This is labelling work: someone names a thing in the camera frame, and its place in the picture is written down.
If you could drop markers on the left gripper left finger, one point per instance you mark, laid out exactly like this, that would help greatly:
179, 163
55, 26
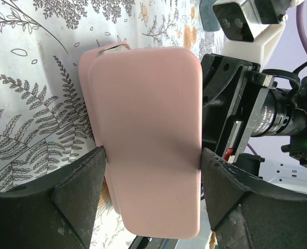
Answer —
57, 210

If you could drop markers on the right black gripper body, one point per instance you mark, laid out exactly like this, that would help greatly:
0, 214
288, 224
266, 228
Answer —
240, 102

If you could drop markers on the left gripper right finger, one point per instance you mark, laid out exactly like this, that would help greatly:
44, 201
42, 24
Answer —
244, 211

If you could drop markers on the pink glasses case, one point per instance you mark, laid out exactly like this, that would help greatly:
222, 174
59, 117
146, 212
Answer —
145, 109

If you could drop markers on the floral patterned table mat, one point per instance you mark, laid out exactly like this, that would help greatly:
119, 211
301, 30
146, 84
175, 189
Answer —
43, 119

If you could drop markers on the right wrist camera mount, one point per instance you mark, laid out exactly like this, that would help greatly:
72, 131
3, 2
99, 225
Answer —
252, 28

